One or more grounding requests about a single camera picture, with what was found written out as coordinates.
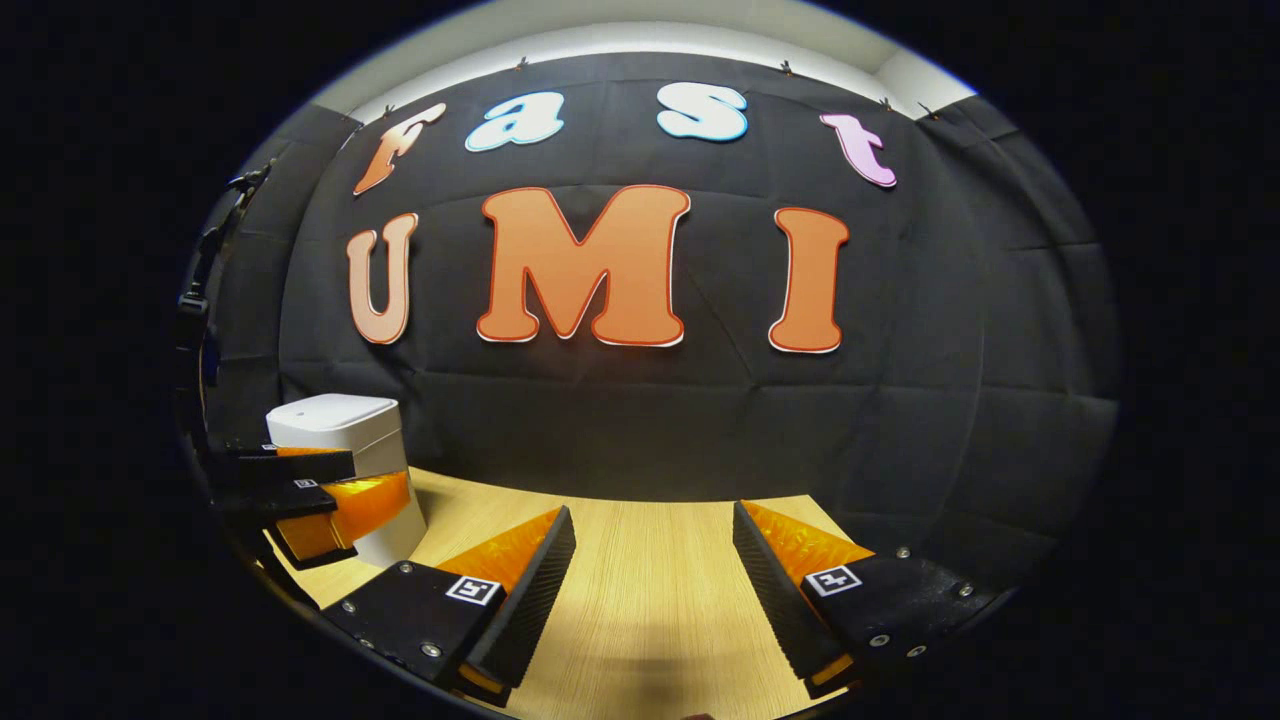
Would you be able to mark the white desktop garbage bin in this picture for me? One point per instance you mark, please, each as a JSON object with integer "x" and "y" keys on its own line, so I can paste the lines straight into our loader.
{"x": 340, "y": 420}

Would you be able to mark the black stand with clamps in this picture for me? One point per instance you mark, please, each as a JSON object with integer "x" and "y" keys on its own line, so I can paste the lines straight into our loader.
{"x": 192, "y": 300}

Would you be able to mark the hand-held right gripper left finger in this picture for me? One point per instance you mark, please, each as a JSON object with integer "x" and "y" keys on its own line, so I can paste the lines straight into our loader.
{"x": 535, "y": 600}

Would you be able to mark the black backdrop cloth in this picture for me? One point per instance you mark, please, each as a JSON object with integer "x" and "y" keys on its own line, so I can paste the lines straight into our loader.
{"x": 650, "y": 420}

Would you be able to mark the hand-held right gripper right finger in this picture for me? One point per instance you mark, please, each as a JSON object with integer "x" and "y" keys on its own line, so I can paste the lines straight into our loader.
{"x": 775, "y": 610}

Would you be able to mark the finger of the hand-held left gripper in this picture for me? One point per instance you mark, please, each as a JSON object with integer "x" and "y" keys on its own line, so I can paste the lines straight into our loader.
{"x": 365, "y": 505}
{"x": 300, "y": 468}

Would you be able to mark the wooden desktop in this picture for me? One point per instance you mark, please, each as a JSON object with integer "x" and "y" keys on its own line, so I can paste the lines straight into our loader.
{"x": 650, "y": 600}

